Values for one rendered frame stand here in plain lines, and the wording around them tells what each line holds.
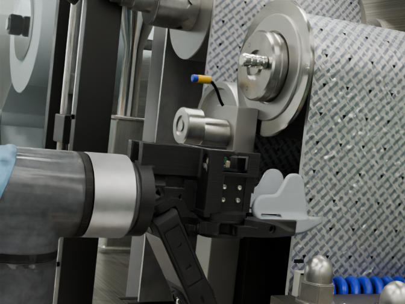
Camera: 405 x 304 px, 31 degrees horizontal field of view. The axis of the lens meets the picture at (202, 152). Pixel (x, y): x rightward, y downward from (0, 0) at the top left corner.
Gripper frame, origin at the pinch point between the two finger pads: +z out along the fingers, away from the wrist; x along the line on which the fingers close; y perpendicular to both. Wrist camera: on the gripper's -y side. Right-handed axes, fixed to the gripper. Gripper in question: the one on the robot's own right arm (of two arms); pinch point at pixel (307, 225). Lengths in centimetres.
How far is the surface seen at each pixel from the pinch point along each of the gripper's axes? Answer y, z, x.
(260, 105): 11.7, -3.1, 6.9
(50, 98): 10, -15, 47
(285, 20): 20.8, -3.1, 3.7
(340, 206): 2.2, 3.8, -0.3
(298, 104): 12.2, -2.8, 0.0
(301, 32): 19.4, -2.8, 0.9
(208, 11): 23.6, -1.6, 25.3
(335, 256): -3.1, 3.8, -0.3
